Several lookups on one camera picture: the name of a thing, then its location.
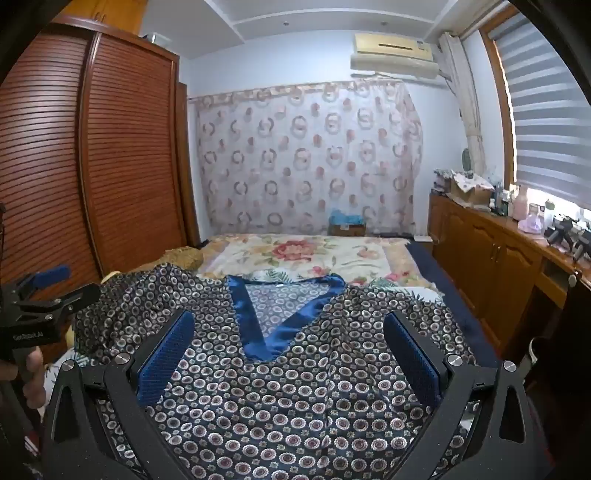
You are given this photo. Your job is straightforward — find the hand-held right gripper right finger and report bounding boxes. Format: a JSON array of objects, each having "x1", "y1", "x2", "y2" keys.
[{"x1": 384, "y1": 310, "x2": 550, "y2": 480}]

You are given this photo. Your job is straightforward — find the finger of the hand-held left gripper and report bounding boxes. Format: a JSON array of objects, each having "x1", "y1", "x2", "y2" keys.
[
  {"x1": 9, "y1": 264, "x2": 72, "y2": 301},
  {"x1": 7, "y1": 282, "x2": 101, "y2": 324}
]

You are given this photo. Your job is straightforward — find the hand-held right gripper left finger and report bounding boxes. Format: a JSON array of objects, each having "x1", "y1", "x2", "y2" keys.
[{"x1": 44, "y1": 308, "x2": 197, "y2": 480}]

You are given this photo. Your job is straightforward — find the navy patterned shirt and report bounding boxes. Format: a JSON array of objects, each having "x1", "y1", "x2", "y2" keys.
[{"x1": 74, "y1": 263, "x2": 504, "y2": 480}]

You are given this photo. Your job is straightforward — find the person's left hand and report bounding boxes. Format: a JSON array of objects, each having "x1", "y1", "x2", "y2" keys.
[{"x1": 0, "y1": 344, "x2": 47, "y2": 416}]

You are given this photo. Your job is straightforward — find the navy blue blanket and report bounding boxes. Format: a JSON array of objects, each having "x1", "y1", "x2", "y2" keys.
[{"x1": 406, "y1": 242, "x2": 502, "y2": 361}]

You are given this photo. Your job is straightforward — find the golden pillow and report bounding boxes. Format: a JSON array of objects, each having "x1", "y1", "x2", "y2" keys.
[{"x1": 164, "y1": 247, "x2": 204, "y2": 268}]

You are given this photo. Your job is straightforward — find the white round bin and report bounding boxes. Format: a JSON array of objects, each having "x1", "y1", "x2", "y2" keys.
[{"x1": 529, "y1": 336, "x2": 551, "y2": 366}]

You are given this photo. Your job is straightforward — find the wooden cabinet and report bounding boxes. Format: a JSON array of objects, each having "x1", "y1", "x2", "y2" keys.
[{"x1": 427, "y1": 191, "x2": 591, "y2": 365}]

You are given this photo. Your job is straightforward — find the wooden louvered wardrobe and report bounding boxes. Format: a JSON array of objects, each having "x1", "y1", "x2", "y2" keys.
[{"x1": 0, "y1": 0, "x2": 201, "y2": 305}]

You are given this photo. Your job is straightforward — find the floral blanket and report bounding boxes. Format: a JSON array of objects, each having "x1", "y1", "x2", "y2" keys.
[{"x1": 198, "y1": 233, "x2": 439, "y2": 296}]

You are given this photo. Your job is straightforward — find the cardboard box with blue cloth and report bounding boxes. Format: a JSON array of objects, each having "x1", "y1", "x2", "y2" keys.
[{"x1": 328, "y1": 208, "x2": 368, "y2": 237}]

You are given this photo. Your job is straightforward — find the cardboard box with floral cloth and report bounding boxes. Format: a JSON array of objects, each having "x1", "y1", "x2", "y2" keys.
[{"x1": 448, "y1": 170, "x2": 495, "y2": 206}]

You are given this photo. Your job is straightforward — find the purple plastic item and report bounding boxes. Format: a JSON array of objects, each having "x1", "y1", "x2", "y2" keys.
[{"x1": 517, "y1": 203, "x2": 548, "y2": 234}]

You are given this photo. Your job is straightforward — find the cluster of small bottles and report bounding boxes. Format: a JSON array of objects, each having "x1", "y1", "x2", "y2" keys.
[{"x1": 489, "y1": 182, "x2": 515, "y2": 217}]

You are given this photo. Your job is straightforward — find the pink bottle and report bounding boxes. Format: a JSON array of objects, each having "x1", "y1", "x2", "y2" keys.
[{"x1": 512, "y1": 185, "x2": 529, "y2": 220}]

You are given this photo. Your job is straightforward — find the black tool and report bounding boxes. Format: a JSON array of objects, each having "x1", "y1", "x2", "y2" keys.
[{"x1": 545, "y1": 217, "x2": 591, "y2": 264}]

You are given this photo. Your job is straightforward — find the circle patterned curtain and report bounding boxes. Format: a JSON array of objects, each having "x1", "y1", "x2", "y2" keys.
[{"x1": 187, "y1": 78, "x2": 424, "y2": 236}]

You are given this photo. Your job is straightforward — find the cream tied curtain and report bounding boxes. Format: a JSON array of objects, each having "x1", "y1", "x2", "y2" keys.
[{"x1": 438, "y1": 32, "x2": 488, "y2": 171}]

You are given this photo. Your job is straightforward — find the striped window blind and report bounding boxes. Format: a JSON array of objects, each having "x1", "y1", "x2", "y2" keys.
[{"x1": 487, "y1": 9, "x2": 591, "y2": 199}]

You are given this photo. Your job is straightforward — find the cream air conditioner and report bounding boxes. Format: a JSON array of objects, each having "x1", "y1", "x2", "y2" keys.
[{"x1": 348, "y1": 32, "x2": 441, "y2": 84}]

